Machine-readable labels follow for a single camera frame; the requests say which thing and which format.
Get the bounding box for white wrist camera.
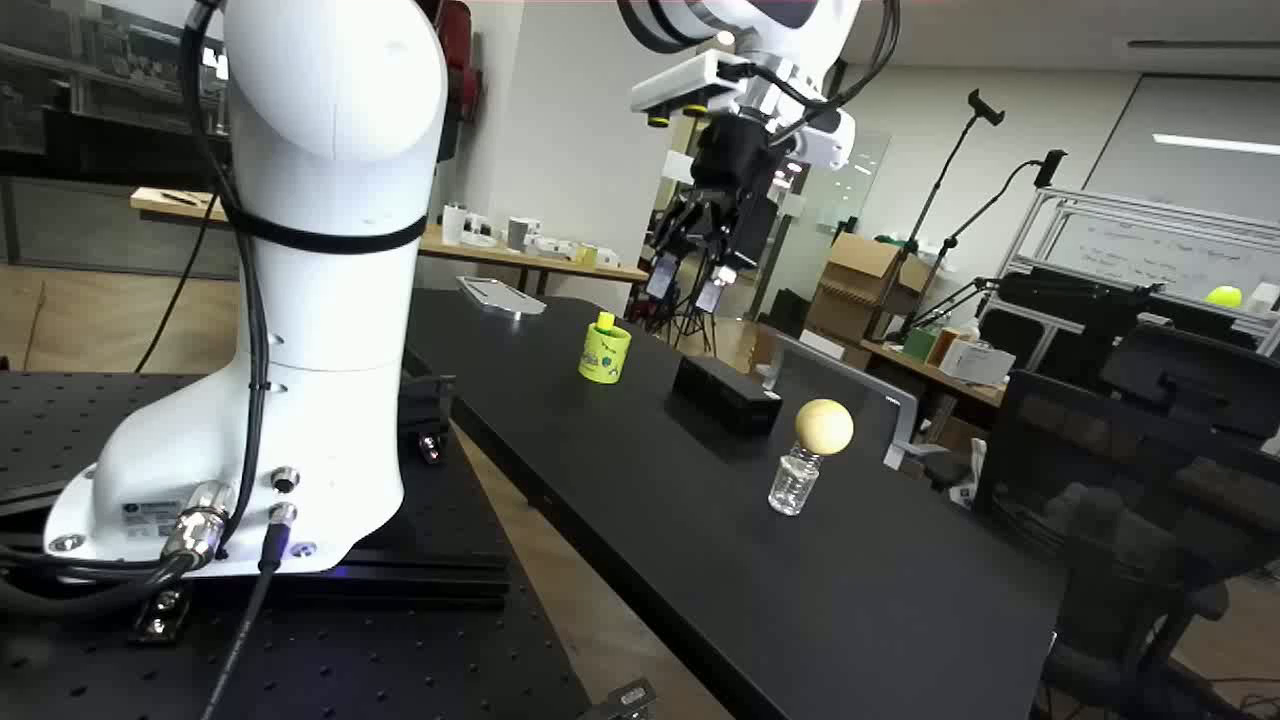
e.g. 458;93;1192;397
622;50;750;126

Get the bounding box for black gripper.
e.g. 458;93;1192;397
644;112;806;330

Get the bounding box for pale yellow ball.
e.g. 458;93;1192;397
791;397;859;463

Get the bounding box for black optical breadboard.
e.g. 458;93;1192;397
0;369;592;720

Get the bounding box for black office chair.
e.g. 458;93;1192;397
972;317;1280;720

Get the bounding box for wooden table black legs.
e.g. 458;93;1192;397
122;183;651;304

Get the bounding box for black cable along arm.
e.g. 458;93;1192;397
169;0;290;566

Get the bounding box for white whiteboard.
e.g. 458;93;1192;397
997;182;1280;313

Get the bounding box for black base cable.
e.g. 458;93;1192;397
197;500;304;720

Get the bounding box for clear glass cup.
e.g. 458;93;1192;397
761;446;827;526

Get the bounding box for black stand with clamp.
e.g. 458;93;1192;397
885;85;1012;346
916;146;1073;341

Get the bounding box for stacked cardboard boxes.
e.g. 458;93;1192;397
802;231;938;351

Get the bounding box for silver metal plate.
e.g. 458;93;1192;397
452;274;552;321

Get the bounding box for black box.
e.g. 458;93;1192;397
662;348;786;441

